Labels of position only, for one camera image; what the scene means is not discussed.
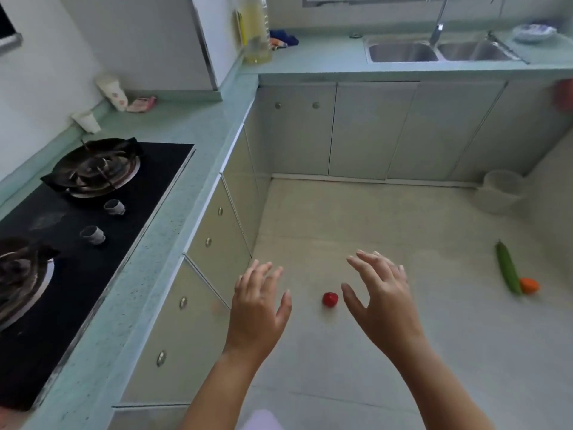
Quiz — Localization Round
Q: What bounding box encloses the person's right hand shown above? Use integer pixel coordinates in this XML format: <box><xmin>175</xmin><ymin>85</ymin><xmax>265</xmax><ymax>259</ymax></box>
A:
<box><xmin>341</xmin><ymin>250</ymin><xmax>427</xmax><ymax>354</ymax></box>

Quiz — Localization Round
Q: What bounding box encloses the person's left hand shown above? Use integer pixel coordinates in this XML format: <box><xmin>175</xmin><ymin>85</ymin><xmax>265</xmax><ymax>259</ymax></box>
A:
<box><xmin>223</xmin><ymin>259</ymin><xmax>293</xmax><ymax>360</ymax></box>

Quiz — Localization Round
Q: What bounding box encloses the person's left forearm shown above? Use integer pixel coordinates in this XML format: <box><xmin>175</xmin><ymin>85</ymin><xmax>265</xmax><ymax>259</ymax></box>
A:
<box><xmin>178</xmin><ymin>347</ymin><xmax>270</xmax><ymax>430</ymax></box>

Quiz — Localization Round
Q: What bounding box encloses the person's right forearm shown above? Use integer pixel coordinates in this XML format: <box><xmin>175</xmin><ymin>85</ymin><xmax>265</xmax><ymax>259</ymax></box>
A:
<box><xmin>381</xmin><ymin>333</ymin><xmax>495</xmax><ymax>430</ymax></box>

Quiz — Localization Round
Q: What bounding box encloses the grey stove base cabinet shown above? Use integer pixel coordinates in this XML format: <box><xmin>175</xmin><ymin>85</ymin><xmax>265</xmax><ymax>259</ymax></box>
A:
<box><xmin>107</xmin><ymin>124</ymin><xmax>272</xmax><ymax>430</ymax></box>

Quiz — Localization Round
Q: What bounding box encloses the green cucumber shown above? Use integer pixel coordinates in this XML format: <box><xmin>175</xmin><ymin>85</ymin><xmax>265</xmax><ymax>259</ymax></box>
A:
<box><xmin>495</xmin><ymin>240</ymin><xmax>524</xmax><ymax>295</ymax></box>

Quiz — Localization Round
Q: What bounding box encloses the person's light purple clothing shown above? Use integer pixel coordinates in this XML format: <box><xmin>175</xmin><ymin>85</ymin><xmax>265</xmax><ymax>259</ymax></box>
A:
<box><xmin>239</xmin><ymin>409</ymin><xmax>285</xmax><ymax>430</ymax></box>

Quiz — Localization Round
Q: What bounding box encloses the white waste bin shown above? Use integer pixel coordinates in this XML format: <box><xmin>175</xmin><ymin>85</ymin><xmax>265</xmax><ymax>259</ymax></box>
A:
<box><xmin>473</xmin><ymin>169</ymin><xmax>526</xmax><ymax>216</ymax></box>

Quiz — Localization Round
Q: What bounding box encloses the grey sink base cabinet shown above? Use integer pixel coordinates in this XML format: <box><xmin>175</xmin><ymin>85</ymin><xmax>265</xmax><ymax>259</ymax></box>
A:
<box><xmin>257</xmin><ymin>78</ymin><xmax>573</xmax><ymax>183</ymax></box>

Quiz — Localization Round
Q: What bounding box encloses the black glass gas cooktop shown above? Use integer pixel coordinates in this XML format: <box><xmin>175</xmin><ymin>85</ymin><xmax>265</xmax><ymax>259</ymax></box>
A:
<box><xmin>0</xmin><ymin>142</ymin><xmax>197</xmax><ymax>412</ymax></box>

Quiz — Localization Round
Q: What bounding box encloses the black burner grate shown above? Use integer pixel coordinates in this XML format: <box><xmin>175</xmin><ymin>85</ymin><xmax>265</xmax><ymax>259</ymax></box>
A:
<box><xmin>0</xmin><ymin>236</ymin><xmax>60</xmax><ymax>333</ymax></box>
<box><xmin>40</xmin><ymin>137</ymin><xmax>144</xmax><ymax>200</ymax></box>

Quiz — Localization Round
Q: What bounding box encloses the pink packet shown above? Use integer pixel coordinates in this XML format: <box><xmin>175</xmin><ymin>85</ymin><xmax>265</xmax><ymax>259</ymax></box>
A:
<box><xmin>126</xmin><ymin>96</ymin><xmax>158</xmax><ymax>114</ymax></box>

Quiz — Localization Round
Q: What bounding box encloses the steel double sink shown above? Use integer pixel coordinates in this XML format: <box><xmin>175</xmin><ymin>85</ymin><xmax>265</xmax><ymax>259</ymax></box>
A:
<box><xmin>363</xmin><ymin>33</ymin><xmax>532</xmax><ymax>66</ymax></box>

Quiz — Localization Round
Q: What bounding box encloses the white plastic cup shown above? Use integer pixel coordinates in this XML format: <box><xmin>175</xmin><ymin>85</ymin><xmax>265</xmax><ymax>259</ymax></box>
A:
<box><xmin>71</xmin><ymin>110</ymin><xmax>102</xmax><ymax>134</ymax></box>

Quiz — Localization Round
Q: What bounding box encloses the white squeeze tube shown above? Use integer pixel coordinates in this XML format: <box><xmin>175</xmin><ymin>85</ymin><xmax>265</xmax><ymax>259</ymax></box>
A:
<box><xmin>95</xmin><ymin>74</ymin><xmax>130</xmax><ymax>113</ymax></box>

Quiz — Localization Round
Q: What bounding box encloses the blue cloth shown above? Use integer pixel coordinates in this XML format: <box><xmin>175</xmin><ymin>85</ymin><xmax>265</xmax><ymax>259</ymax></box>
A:
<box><xmin>270</xmin><ymin>29</ymin><xmax>300</xmax><ymax>47</ymax></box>

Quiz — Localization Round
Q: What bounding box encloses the red hanging item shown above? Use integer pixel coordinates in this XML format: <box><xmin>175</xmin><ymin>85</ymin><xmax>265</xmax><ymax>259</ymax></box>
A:
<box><xmin>554</xmin><ymin>79</ymin><xmax>573</xmax><ymax>113</ymax></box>

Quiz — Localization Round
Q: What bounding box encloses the large cooking oil bottle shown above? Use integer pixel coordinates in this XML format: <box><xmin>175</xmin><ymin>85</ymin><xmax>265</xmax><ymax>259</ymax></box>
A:
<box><xmin>241</xmin><ymin>0</ymin><xmax>273</xmax><ymax>66</ymax></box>

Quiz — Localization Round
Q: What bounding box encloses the steel faucet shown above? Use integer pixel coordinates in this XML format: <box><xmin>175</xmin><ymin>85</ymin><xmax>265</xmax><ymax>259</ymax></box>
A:
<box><xmin>427</xmin><ymin>0</ymin><xmax>451</xmax><ymax>48</ymax></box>

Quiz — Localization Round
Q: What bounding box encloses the yellow hanging item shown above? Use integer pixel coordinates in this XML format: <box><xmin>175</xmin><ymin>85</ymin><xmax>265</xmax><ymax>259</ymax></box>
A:
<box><xmin>233</xmin><ymin>10</ymin><xmax>248</xmax><ymax>48</ymax></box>

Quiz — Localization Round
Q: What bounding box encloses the blue white patterned bowl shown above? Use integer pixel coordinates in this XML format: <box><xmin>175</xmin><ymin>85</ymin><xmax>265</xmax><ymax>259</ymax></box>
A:
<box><xmin>511</xmin><ymin>23</ymin><xmax>558</xmax><ymax>44</ymax></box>

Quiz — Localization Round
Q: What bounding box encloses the range hood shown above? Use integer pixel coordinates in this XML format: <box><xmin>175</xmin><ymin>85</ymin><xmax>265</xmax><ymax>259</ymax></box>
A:
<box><xmin>0</xmin><ymin>1</ymin><xmax>23</xmax><ymax>55</ymax></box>

